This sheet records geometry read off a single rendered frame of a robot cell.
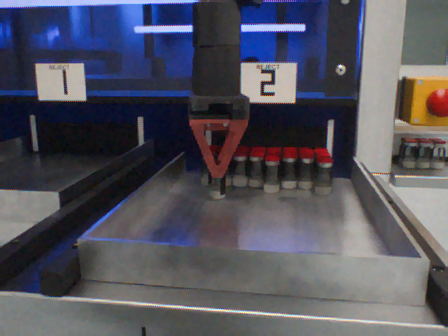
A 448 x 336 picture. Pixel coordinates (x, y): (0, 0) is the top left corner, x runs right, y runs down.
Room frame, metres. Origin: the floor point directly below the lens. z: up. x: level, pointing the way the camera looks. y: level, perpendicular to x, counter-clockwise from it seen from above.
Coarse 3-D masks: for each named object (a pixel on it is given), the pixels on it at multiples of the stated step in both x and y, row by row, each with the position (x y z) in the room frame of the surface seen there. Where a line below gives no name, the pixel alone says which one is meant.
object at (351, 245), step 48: (144, 192) 0.45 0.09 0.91; (192, 192) 0.53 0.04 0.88; (240, 192) 0.53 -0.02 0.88; (288, 192) 0.53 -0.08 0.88; (336, 192) 0.53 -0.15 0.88; (96, 240) 0.30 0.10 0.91; (144, 240) 0.37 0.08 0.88; (192, 240) 0.37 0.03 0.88; (240, 240) 0.37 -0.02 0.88; (288, 240) 0.37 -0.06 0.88; (336, 240) 0.37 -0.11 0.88; (384, 240) 0.37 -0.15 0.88; (192, 288) 0.29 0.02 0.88; (240, 288) 0.28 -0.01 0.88; (288, 288) 0.28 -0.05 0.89; (336, 288) 0.27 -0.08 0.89; (384, 288) 0.27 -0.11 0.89
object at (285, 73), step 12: (252, 72) 0.65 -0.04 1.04; (276, 72) 0.65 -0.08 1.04; (288, 72) 0.65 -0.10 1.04; (252, 84) 0.65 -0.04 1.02; (276, 84) 0.65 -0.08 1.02; (288, 84) 0.65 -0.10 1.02; (252, 96) 0.65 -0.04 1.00; (264, 96) 0.65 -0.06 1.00; (276, 96) 0.65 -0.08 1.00; (288, 96) 0.65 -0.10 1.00
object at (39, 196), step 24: (0, 144) 0.72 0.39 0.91; (24, 144) 0.79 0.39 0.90; (144, 144) 0.71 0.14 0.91; (0, 168) 0.66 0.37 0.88; (24, 168) 0.66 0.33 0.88; (48, 168) 0.66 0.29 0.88; (72, 168) 0.66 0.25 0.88; (96, 168) 0.66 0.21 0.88; (120, 168) 0.60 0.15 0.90; (0, 192) 0.43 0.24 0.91; (24, 192) 0.43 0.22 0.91; (48, 192) 0.43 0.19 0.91; (72, 192) 0.45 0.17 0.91; (0, 216) 0.43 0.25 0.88; (24, 216) 0.43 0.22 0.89
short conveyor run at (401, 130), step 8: (400, 128) 0.79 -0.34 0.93; (408, 128) 0.79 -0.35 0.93; (416, 128) 0.79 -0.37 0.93; (424, 128) 0.79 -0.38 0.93; (432, 128) 0.79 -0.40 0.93; (440, 128) 0.79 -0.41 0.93; (400, 136) 0.73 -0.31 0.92; (408, 136) 0.73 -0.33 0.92; (416, 136) 0.73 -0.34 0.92; (424, 136) 0.72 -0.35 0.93; (432, 136) 0.72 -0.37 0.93; (440, 136) 0.72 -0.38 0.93; (400, 144) 0.73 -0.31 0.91; (392, 152) 0.73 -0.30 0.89; (392, 160) 0.73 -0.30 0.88
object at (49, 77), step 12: (36, 72) 0.70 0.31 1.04; (48, 72) 0.70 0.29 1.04; (60, 72) 0.70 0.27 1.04; (72, 72) 0.69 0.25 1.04; (48, 84) 0.70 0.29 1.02; (60, 84) 0.70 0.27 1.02; (72, 84) 0.69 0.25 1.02; (84, 84) 0.69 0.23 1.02; (48, 96) 0.70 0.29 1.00; (60, 96) 0.70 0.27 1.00; (72, 96) 0.69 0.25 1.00; (84, 96) 0.69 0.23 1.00
